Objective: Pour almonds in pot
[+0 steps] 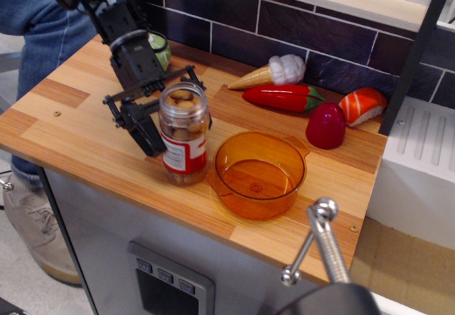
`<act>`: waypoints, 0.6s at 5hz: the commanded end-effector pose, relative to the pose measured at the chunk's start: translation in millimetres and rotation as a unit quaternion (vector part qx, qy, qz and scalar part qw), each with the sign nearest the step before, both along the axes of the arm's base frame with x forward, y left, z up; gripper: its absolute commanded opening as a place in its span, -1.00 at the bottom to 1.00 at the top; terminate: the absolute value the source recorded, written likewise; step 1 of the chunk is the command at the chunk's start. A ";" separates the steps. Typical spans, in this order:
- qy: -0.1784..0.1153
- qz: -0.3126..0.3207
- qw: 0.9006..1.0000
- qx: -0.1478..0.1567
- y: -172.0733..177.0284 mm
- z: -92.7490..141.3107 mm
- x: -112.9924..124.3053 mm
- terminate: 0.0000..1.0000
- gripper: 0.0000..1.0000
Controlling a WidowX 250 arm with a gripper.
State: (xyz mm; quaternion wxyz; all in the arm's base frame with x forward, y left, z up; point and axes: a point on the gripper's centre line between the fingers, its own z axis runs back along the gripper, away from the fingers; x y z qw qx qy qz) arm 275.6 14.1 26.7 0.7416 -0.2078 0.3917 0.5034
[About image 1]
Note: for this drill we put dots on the clear almond jar red label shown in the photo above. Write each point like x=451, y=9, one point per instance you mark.
x=184, y=120

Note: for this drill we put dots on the red toy chili pepper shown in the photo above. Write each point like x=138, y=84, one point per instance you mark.
x=293, y=98

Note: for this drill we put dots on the black metal shelf post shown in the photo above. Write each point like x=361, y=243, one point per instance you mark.
x=422, y=38

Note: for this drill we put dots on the grey oven control panel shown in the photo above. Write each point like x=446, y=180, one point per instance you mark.
x=167, y=287

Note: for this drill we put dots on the metal clamp screw handle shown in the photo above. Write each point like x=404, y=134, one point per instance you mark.
x=320, y=215

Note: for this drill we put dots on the person leg in blue jeans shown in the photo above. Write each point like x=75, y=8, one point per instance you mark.
x=51, y=33

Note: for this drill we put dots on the toy salmon sushi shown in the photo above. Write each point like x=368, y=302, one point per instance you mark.
x=362, y=105

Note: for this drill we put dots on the green toy cabbage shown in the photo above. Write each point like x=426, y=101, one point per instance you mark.
x=161, y=48

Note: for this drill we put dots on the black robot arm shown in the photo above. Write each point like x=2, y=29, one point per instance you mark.
x=124, y=28

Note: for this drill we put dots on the toy ice cream cone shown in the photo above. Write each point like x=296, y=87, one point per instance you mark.
x=280, y=70

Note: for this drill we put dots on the orange transparent plastic pot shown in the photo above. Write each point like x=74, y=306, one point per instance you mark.
x=257, y=174

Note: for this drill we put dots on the white ribbed toy sink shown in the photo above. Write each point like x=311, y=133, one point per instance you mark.
x=422, y=138

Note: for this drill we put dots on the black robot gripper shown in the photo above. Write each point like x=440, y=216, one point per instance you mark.
x=140, y=74

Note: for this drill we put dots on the beige sneaker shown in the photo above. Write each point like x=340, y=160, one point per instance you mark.
x=29, y=211

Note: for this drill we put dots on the red toy strawberry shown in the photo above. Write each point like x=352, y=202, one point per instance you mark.
x=327, y=126

